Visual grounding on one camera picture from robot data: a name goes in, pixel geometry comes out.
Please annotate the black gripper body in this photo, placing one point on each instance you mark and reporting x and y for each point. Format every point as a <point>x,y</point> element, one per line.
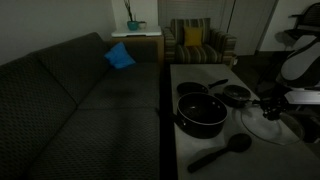
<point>278,105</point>

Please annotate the large glass lid black knob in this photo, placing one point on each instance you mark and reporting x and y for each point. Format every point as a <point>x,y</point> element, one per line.
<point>260,131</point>

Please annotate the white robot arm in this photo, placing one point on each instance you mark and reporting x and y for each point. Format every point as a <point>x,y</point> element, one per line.
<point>300,66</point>

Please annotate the small black saucepan with lid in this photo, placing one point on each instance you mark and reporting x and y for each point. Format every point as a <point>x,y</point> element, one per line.
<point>236,95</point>

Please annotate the light grey coffee table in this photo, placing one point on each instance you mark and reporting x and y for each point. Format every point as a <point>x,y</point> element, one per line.
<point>253,163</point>

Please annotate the big black pot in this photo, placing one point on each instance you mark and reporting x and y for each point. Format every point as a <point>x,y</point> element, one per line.
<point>200,128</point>

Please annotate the teal pot with plant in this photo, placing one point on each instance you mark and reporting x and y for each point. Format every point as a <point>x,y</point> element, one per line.
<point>132,25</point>

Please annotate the black plastic serving spoon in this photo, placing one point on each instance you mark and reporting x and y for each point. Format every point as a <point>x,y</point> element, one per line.
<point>239,142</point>

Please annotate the black frying pan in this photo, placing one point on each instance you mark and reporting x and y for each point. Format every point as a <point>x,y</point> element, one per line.
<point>191,88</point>

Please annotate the striped armchair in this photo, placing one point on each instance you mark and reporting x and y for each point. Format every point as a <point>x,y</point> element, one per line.
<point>200,54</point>

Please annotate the black office chair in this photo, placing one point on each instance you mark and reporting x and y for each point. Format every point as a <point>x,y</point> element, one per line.
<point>310,16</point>

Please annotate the yellow throw pillow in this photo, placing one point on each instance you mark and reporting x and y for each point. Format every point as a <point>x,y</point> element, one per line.
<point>193,36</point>

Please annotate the window blinds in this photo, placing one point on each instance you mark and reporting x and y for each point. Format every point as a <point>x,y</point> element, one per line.
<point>193,8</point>

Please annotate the wooden side table white top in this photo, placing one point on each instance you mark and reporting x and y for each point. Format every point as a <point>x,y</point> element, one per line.
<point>136,41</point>

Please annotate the small white cup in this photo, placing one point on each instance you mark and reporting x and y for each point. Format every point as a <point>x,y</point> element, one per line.
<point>142,25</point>

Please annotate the blue throw pillow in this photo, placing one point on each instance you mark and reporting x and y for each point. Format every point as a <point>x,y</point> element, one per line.
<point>119,56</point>

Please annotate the dark grey fabric sofa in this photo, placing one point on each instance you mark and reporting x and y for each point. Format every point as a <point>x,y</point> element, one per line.
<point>66,116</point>

